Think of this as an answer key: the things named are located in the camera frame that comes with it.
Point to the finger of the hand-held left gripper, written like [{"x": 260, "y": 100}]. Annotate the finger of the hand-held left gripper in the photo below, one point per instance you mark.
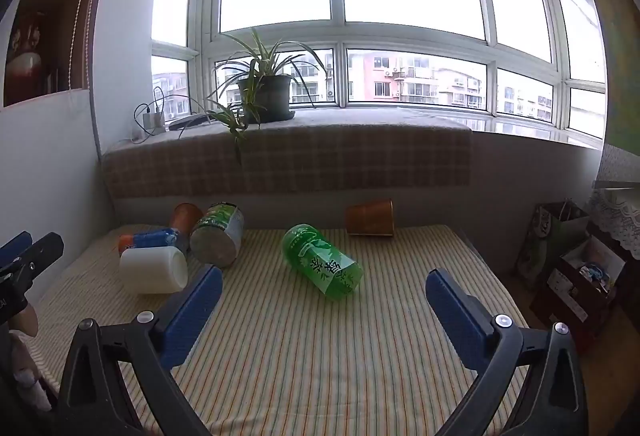
[
  {"x": 15, "y": 246},
  {"x": 42, "y": 253}
]

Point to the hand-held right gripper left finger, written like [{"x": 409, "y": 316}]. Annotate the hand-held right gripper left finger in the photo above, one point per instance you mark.
[{"x": 192, "y": 316}]

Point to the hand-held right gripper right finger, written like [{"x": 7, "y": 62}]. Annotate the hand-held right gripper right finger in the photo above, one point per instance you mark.
[{"x": 457, "y": 316}]

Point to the green plastic bottle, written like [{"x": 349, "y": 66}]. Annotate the green plastic bottle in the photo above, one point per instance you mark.
[{"x": 320, "y": 261}]

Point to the white plastic cup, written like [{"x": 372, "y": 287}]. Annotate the white plastic cup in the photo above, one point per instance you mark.
[{"x": 152, "y": 270}]

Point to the green label cut can cup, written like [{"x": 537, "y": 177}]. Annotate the green label cut can cup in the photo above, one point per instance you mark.
[{"x": 217, "y": 236}]

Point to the orange paper cup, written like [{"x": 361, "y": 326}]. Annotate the orange paper cup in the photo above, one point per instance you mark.
[{"x": 184, "y": 217}]

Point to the brown paper cup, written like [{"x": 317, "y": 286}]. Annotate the brown paper cup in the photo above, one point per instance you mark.
[{"x": 370, "y": 217}]

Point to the person's left hand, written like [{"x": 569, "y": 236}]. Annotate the person's left hand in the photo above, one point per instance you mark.
[{"x": 25, "y": 366}]

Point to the blue and orange can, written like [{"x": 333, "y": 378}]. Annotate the blue and orange can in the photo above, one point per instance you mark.
[{"x": 147, "y": 239}]

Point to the striped table cloth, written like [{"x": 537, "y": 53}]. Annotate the striped table cloth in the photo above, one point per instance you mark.
[{"x": 300, "y": 356}]

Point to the dark cardboard box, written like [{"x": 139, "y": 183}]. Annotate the dark cardboard box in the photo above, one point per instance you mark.
[{"x": 575, "y": 301}]

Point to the printed paper gift bag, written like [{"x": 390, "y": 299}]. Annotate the printed paper gift bag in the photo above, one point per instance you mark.
[{"x": 545, "y": 236}]

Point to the white charger block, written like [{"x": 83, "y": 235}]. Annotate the white charger block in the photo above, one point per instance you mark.
[{"x": 152, "y": 122}]

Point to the white lace cloth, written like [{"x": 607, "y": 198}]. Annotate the white lace cloth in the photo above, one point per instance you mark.
[{"x": 617, "y": 216}]

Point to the checkered sill cloth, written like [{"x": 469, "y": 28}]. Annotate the checkered sill cloth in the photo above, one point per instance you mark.
[{"x": 350, "y": 156}]

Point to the dark flat device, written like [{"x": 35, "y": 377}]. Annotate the dark flat device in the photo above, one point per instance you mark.
[{"x": 189, "y": 121}]

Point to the potted spider plant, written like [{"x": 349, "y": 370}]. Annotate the potted spider plant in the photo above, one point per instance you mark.
[{"x": 265, "y": 96}]

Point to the wooden wall cabinet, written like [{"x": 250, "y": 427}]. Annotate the wooden wall cabinet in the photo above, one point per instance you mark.
[{"x": 82, "y": 26}]

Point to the white window frame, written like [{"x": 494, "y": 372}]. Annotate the white window frame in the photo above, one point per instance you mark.
[{"x": 340, "y": 34}]

